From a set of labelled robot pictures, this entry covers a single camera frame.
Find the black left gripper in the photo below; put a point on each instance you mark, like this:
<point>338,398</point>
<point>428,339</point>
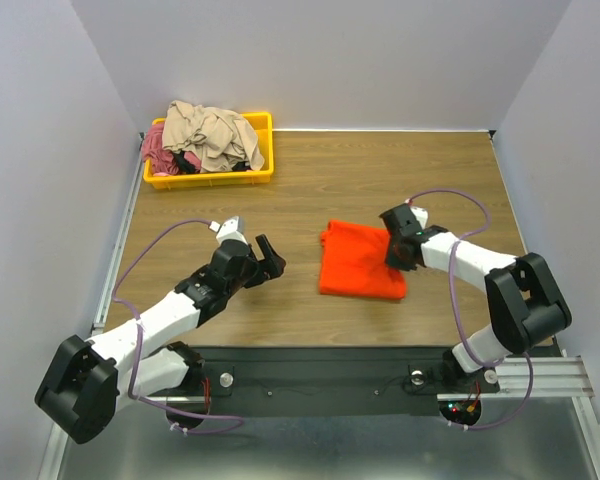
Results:
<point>259,263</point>

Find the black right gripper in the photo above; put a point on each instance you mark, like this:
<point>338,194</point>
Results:
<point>397,250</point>

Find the orange t shirt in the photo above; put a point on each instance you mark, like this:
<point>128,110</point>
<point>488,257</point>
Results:
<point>353,263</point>

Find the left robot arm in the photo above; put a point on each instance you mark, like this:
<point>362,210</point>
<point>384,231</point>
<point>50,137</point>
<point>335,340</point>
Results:
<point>89,380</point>

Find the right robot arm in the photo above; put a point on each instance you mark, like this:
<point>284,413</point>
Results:
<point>525,303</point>

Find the black garment in bin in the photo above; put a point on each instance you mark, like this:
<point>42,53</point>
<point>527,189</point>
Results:
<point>187,163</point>

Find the beige t shirt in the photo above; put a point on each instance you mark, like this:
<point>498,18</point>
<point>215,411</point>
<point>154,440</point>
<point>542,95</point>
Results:
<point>219,138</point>

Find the yellow plastic bin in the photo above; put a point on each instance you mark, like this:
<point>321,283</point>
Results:
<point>262,123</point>

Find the pink t shirt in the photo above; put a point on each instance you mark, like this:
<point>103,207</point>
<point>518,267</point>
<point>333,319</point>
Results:
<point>160,160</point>

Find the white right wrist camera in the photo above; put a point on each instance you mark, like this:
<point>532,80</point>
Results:
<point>420,214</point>

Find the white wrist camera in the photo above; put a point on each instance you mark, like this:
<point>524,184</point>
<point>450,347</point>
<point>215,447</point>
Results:
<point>231,229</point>
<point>420,214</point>

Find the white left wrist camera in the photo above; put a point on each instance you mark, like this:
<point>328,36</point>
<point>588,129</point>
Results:
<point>231,229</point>

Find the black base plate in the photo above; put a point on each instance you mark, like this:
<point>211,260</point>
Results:
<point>324,381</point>

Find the aluminium frame rail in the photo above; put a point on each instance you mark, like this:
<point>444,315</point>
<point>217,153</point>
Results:
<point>58,440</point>

